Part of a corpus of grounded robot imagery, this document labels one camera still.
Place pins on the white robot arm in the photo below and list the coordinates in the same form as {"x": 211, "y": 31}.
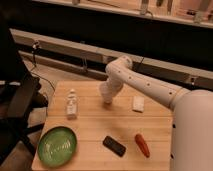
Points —
{"x": 192, "y": 126}

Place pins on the white folded napkin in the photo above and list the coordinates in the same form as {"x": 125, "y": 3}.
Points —
{"x": 138, "y": 104}

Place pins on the small clear plastic bottle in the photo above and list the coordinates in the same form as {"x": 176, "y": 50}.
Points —
{"x": 71, "y": 108}

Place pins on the orange carrot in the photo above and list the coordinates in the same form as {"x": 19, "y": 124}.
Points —
{"x": 142, "y": 145}

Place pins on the black mobile phone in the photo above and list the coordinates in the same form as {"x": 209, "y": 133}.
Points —
{"x": 114, "y": 146}

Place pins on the green round plate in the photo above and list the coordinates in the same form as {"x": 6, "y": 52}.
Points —
{"x": 57, "y": 146}

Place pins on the black office chair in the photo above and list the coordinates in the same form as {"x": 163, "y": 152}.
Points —
{"x": 19, "y": 95}

